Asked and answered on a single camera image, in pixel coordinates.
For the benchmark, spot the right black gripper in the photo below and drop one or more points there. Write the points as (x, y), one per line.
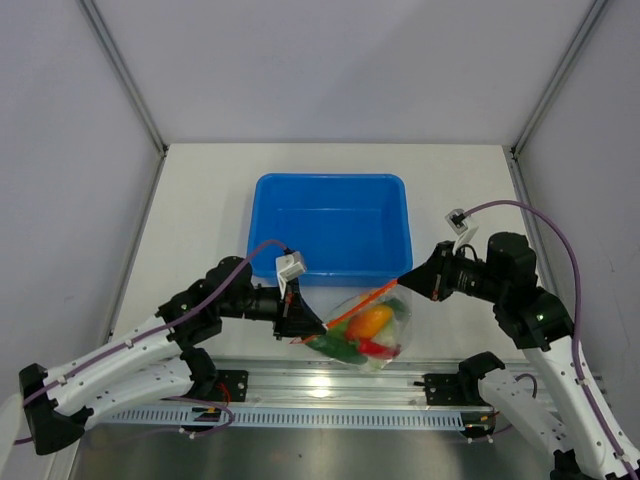
(432, 279)

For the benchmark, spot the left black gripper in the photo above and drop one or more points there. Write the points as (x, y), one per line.
(293, 316)

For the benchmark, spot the green chili pepper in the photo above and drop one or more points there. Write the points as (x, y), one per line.
(399, 308)

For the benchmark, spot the dark green cucumber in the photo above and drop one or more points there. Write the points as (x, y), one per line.
(337, 348)

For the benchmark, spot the orange red mango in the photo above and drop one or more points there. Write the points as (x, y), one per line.
(367, 323)

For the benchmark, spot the red chili pepper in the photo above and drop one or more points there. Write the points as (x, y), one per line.
(370, 348)

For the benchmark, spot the clear zip top bag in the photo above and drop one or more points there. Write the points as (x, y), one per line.
(336, 321)

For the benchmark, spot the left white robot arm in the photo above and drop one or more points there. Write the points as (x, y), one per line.
(162, 358)

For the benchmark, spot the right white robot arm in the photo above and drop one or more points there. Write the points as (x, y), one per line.
(583, 440)

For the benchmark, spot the blue plastic bin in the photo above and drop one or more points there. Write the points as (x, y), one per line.
(351, 229)

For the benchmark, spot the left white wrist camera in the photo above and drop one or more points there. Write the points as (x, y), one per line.
(289, 267)

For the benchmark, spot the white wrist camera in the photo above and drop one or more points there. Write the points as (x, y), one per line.
(463, 225)
(289, 267)

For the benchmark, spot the aluminium mounting rail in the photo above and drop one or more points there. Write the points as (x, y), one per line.
(297, 384)

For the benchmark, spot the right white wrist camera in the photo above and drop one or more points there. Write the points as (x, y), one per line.
(463, 225)

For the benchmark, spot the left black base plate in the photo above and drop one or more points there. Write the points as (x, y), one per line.
(231, 386)

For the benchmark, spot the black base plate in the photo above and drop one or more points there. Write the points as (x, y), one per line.
(231, 386)
(450, 390)

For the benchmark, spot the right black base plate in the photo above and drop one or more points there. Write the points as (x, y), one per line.
(450, 390)

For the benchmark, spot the right aluminium frame post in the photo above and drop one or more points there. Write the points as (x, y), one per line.
(561, 73)

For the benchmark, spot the aluminium frame post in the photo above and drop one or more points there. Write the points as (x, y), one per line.
(561, 73)
(113, 54)

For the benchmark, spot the left aluminium frame post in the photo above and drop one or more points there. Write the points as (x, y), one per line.
(113, 54)

